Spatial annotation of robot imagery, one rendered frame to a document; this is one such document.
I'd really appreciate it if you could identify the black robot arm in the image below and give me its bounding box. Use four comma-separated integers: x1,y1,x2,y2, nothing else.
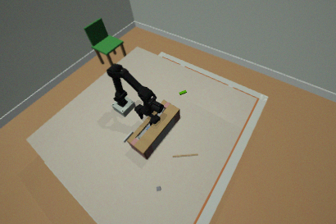
107,63,164,113

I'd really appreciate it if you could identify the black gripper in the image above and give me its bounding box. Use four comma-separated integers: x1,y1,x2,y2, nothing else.
134,104,161,126

